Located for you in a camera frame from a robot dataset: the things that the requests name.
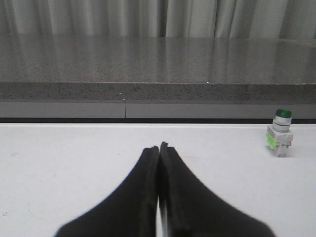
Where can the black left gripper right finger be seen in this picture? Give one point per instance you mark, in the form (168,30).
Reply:
(189,209)

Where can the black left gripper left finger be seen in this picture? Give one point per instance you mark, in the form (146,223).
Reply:
(129,211)

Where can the grey granite counter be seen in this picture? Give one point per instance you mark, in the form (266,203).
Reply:
(134,79)

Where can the grey curtain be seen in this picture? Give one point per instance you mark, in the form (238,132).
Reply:
(266,19)

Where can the green push button switch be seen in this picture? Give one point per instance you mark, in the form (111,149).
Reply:
(279,136)

